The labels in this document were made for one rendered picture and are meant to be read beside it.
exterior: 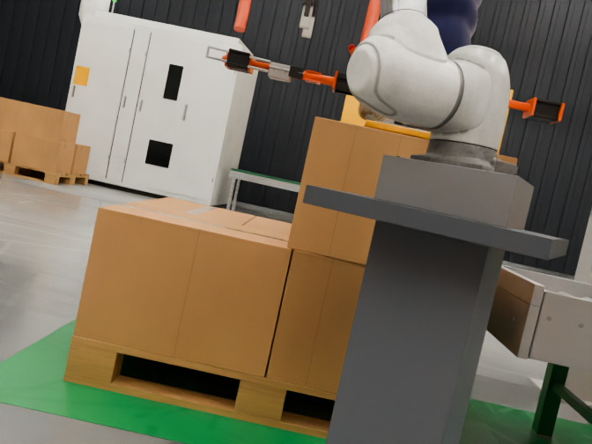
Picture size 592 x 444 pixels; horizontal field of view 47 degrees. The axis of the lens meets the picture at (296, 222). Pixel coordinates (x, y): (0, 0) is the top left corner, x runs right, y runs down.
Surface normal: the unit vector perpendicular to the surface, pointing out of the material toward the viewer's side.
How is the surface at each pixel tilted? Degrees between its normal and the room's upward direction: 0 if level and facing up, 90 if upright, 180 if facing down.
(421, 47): 66
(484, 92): 82
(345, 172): 90
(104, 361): 90
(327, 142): 90
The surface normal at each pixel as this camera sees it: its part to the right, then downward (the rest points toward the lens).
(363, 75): -0.85, -0.04
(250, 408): -0.03, 0.07
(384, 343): -0.43, -0.03
